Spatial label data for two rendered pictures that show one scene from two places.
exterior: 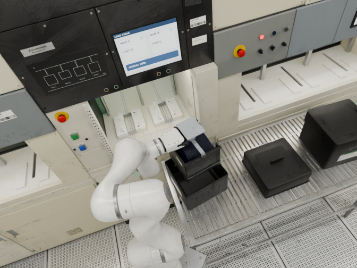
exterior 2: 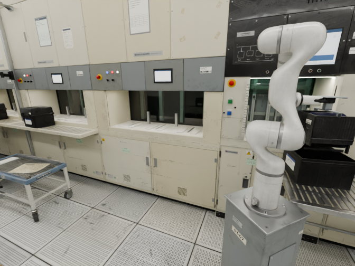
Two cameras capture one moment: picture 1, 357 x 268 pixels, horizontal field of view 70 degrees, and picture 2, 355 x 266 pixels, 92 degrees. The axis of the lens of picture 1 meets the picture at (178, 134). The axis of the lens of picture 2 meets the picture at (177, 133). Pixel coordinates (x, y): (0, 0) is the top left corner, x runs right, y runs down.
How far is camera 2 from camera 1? 0.99 m
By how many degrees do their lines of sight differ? 42
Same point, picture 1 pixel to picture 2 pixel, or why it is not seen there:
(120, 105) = not seen: hidden behind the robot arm
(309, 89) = not seen: outside the picture
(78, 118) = (239, 88)
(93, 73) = (265, 57)
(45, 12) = (261, 13)
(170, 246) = (295, 116)
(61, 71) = (249, 50)
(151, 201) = (312, 23)
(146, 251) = (267, 123)
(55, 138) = (219, 97)
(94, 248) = (185, 215)
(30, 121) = (215, 78)
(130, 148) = not seen: hidden behind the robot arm
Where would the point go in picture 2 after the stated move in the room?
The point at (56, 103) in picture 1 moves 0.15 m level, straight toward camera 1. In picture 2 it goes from (234, 72) to (239, 70)
